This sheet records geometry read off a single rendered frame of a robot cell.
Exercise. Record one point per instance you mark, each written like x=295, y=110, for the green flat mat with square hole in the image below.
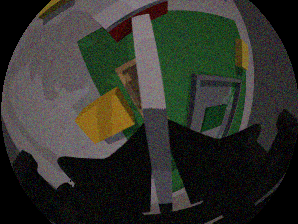
x=187, y=42

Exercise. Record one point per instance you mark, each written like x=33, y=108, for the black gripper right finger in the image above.
x=198, y=157

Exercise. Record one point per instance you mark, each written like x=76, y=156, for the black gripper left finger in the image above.
x=128, y=168

